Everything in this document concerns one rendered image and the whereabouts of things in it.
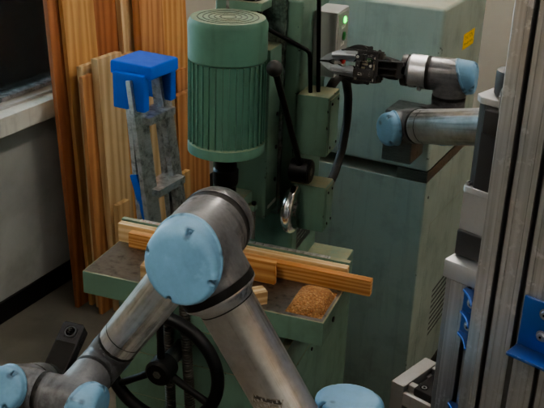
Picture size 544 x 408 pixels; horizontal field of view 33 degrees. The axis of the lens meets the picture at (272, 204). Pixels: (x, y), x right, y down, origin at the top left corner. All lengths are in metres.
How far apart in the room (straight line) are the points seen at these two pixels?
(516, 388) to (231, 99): 0.89
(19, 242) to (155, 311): 2.28
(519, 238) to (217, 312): 0.46
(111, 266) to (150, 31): 1.76
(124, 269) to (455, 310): 0.93
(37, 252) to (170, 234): 2.64
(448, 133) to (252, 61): 0.44
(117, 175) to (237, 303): 2.36
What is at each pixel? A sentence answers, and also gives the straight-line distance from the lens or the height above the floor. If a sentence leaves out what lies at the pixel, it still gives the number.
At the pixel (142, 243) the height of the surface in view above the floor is 0.92.
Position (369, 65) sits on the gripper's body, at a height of 1.40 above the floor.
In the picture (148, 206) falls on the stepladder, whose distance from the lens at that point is 3.07.
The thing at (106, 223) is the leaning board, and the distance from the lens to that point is 3.69.
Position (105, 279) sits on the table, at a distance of 2.22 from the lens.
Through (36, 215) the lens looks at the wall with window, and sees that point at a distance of 3.83.
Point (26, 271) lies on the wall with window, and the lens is 3.88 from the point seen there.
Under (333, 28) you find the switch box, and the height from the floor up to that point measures 1.44.
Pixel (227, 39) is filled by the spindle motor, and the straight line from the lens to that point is 1.97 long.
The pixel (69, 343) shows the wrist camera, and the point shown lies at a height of 1.01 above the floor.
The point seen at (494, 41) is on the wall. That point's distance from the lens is 4.23.
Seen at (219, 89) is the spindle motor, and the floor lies 1.37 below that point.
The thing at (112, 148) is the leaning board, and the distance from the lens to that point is 3.60.
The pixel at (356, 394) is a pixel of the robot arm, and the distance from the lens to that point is 1.57.
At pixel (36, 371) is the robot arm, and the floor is 1.06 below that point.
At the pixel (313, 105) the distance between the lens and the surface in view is 2.21.
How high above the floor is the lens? 1.95
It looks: 24 degrees down
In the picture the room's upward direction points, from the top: 2 degrees clockwise
